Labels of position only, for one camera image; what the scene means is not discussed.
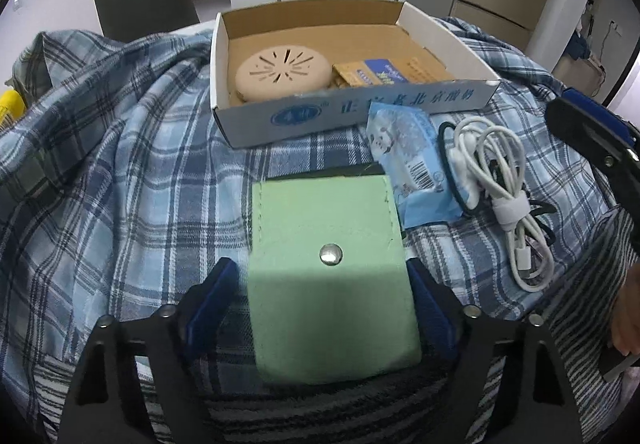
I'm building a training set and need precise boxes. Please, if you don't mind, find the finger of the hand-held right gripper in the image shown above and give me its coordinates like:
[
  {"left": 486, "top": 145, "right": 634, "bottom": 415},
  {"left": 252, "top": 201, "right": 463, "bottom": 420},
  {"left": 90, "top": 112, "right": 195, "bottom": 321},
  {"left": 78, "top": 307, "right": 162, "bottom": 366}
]
[
  {"left": 545, "top": 99, "right": 640, "bottom": 175},
  {"left": 562, "top": 91, "right": 638, "bottom": 140}
]

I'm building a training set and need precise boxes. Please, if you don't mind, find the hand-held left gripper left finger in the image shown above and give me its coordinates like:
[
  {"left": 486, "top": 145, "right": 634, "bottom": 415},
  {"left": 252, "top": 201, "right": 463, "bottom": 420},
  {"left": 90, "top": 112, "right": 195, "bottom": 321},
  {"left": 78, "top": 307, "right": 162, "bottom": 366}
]
[{"left": 57, "top": 257, "right": 241, "bottom": 444}]

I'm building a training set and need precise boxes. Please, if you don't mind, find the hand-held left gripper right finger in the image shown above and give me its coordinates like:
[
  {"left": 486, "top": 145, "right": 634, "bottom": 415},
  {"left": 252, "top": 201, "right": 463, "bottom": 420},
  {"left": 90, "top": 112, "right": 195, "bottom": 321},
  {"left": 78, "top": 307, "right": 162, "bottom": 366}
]
[{"left": 406, "top": 257, "right": 583, "bottom": 444}]

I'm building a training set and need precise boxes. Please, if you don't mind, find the green snap pouch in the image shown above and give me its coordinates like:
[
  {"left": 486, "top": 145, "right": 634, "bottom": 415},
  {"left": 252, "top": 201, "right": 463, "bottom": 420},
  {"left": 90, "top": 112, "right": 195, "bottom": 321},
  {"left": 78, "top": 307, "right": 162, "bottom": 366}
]
[{"left": 250, "top": 174, "right": 423, "bottom": 386}]

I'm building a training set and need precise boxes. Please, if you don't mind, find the white cable bundle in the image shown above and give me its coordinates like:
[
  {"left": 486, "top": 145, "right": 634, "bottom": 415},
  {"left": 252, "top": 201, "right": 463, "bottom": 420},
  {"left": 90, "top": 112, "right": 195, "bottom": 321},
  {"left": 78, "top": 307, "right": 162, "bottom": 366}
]
[{"left": 447, "top": 118, "right": 556, "bottom": 293}]

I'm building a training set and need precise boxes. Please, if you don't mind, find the light blue tissue packet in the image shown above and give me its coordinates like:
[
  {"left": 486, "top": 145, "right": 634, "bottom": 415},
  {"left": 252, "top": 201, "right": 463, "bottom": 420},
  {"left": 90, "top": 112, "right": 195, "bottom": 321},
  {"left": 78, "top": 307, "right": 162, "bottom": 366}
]
[{"left": 366, "top": 103, "right": 463, "bottom": 230}]

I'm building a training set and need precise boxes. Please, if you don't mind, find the white cardboard box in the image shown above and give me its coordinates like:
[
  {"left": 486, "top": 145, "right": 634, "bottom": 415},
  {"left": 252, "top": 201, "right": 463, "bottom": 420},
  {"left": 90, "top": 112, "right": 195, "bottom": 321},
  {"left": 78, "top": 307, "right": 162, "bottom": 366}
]
[{"left": 209, "top": 0, "right": 502, "bottom": 148}]

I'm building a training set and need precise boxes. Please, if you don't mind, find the person's right hand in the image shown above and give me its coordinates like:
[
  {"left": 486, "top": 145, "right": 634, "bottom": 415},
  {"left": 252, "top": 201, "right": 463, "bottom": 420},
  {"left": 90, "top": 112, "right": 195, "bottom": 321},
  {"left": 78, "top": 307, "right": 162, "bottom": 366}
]
[{"left": 611, "top": 264, "right": 640, "bottom": 360}]

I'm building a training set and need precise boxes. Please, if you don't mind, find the beige cabinet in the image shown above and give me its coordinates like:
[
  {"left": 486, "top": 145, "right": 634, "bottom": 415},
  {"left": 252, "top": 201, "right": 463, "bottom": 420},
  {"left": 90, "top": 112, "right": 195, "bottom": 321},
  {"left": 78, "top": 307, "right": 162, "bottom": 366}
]
[{"left": 552, "top": 55, "right": 606, "bottom": 98}]

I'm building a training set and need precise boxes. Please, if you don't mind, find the blue hanging cloth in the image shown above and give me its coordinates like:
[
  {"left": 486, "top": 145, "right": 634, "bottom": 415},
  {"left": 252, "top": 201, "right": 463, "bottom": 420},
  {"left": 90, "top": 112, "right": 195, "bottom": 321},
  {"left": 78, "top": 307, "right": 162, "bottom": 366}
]
[{"left": 567, "top": 32, "right": 591, "bottom": 60}]

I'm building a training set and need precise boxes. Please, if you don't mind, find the dark striped cloth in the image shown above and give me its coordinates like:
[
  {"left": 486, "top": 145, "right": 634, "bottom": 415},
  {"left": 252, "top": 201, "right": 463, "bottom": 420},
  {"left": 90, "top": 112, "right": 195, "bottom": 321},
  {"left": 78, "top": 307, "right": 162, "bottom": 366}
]
[{"left": 40, "top": 209, "right": 640, "bottom": 444}]

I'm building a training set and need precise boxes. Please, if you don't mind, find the blue plaid cloth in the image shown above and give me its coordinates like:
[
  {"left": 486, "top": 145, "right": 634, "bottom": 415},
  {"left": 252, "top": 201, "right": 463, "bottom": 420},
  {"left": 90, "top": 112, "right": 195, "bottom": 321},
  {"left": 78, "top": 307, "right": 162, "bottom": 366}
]
[{"left": 0, "top": 17, "right": 640, "bottom": 444}]

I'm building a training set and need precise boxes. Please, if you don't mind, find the orange and blue packet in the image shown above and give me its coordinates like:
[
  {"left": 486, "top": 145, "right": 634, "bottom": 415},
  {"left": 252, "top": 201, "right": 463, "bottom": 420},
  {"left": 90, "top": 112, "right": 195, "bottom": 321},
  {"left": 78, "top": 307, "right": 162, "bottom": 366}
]
[{"left": 332, "top": 57, "right": 426, "bottom": 88}]

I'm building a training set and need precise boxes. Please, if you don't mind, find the beige round slotted disc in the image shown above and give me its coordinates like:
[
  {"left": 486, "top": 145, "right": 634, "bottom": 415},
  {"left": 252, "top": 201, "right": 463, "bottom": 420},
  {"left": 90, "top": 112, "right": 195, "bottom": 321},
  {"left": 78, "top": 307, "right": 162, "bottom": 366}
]
[{"left": 234, "top": 43, "right": 332, "bottom": 102}]

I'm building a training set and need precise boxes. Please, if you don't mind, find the yellow snack bag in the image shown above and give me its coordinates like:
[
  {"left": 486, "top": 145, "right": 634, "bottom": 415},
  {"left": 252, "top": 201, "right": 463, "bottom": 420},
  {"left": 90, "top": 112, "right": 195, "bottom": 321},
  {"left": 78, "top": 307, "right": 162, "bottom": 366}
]
[{"left": 0, "top": 89, "right": 26, "bottom": 130}]

